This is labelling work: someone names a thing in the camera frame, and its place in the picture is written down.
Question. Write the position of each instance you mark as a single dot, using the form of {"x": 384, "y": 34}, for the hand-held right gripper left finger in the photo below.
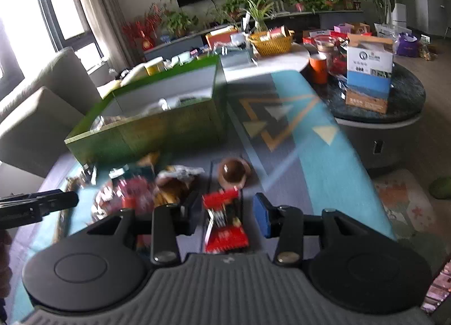
{"x": 190, "y": 214}

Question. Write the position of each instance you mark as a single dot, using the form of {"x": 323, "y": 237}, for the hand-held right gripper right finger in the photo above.
{"x": 262, "y": 217}

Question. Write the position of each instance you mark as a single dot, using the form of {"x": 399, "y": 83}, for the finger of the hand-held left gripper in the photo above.
{"x": 53, "y": 201}

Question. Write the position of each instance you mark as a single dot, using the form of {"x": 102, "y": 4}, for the red foil snack packet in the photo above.
{"x": 225, "y": 230}

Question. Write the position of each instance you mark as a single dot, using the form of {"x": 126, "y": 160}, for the green cardboard box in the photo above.
{"x": 158, "y": 134}

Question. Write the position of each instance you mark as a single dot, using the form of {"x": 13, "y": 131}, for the person's left hand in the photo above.
{"x": 4, "y": 261}

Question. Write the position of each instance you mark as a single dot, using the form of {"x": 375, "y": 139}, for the clear bun packet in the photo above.
{"x": 176, "y": 184}

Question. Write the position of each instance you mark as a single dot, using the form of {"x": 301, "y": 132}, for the small dark snack packet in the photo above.
{"x": 87, "y": 174}

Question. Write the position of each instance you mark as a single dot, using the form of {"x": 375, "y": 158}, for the brown egg packet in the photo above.
{"x": 232, "y": 170}

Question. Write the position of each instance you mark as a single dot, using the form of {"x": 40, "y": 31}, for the pink snack packet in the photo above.
{"x": 130, "y": 196}

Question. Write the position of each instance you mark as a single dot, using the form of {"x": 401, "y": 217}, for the grey sofa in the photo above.
{"x": 35, "y": 106}

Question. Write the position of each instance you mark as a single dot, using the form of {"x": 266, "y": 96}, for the white pillow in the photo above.
{"x": 135, "y": 73}

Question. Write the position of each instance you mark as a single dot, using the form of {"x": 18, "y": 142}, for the white oval coffee table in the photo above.
{"x": 274, "y": 64}

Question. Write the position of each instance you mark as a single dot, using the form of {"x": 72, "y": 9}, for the orange cup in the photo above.
{"x": 319, "y": 70}

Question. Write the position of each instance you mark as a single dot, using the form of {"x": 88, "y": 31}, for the teal tray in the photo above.
{"x": 239, "y": 56}

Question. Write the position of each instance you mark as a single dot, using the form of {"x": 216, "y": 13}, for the yellow woven basket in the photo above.
{"x": 271, "y": 45}

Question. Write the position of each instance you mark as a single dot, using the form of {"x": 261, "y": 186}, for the blue brown carton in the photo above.
{"x": 368, "y": 76}

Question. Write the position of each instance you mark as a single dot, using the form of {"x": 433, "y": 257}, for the orange box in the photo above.
{"x": 220, "y": 39}

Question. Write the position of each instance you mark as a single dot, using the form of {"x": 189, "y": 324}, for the white cup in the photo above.
{"x": 238, "y": 39}

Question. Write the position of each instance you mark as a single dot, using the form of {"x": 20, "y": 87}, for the green slipper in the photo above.
{"x": 440, "y": 188}

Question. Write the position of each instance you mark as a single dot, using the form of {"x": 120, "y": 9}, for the clear plastic cup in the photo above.
{"x": 326, "y": 46}

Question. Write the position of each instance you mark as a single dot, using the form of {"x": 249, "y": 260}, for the dark round side table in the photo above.
{"x": 405, "y": 99}

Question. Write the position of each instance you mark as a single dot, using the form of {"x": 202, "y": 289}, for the red box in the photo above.
{"x": 317, "y": 36}

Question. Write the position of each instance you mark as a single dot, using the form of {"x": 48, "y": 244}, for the red flower decoration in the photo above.
{"x": 142, "y": 30}

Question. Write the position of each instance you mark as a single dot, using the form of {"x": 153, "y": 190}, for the window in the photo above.
{"x": 42, "y": 11}

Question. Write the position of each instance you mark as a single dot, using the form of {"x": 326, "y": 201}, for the smartphone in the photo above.
{"x": 440, "y": 289}

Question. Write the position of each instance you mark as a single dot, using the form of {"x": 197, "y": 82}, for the green potted plant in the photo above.
{"x": 179, "y": 22}
{"x": 234, "y": 6}

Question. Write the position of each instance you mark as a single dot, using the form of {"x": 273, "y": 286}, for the grey television cabinet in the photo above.
{"x": 299, "y": 20}

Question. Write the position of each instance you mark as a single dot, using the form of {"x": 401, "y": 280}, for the beige curtain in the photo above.
{"x": 95, "y": 4}

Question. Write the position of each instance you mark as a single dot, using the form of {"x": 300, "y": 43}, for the pink box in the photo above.
{"x": 343, "y": 28}

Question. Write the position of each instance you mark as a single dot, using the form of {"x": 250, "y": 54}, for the spider plant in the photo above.
{"x": 259, "y": 11}

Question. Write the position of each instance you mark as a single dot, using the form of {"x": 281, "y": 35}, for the purple bag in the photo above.
{"x": 407, "y": 45}

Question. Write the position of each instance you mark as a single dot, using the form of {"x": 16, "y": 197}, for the clear plastic bag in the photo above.
{"x": 389, "y": 30}

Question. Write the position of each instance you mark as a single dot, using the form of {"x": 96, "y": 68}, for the white air purifier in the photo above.
{"x": 400, "y": 15}

